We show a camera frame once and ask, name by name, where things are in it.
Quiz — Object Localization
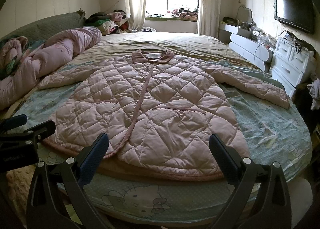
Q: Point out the pink quilted coat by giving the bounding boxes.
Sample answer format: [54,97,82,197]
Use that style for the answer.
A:
[39,50,290,181]

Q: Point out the clothes on floor right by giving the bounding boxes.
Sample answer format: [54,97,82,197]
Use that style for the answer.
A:
[307,78,320,110]

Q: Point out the pile of clothes by headboard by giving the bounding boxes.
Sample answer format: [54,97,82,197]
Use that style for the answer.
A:
[84,10,129,36]

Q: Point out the clothes on window sill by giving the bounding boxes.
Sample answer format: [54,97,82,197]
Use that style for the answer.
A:
[146,7,199,22]

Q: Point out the rolled pink duvet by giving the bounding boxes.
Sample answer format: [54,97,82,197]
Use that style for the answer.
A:
[1,26,102,110]

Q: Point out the grey padded headboard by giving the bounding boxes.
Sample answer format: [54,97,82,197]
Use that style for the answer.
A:
[1,9,86,42]

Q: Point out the white drawer cabinet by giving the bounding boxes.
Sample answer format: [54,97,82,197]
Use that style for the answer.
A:
[269,37,317,98]

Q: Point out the white dressing table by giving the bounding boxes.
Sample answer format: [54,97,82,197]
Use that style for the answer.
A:
[218,23,273,72]

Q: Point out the beige bed sheet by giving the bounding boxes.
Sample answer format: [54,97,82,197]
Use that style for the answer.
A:
[70,32,258,69]

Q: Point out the white heart shaped mirror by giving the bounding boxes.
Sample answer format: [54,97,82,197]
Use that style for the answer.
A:
[236,5,254,24]

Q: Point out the right cream curtain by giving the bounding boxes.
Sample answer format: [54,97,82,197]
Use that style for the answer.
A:
[197,0,221,38]

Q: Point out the black wall television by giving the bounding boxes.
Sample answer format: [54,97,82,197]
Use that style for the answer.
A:
[274,0,315,35]

